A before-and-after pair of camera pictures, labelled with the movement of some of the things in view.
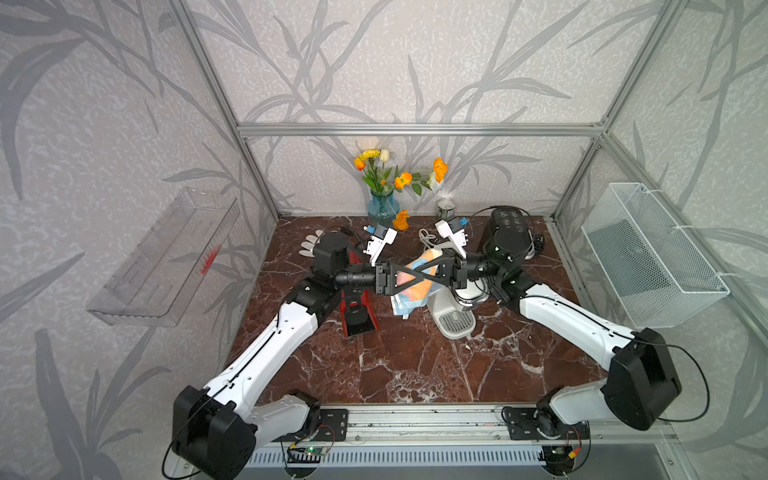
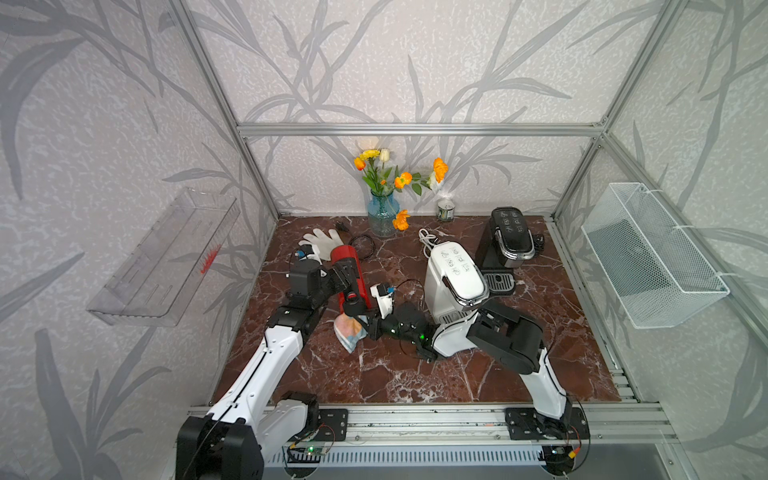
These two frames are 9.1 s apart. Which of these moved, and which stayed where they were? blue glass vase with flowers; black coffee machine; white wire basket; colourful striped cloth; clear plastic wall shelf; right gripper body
Moved: colourful striped cloth; right gripper body
Stayed: clear plastic wall shelf; blue glass vase with flowers; black coffee machine; white wire basket
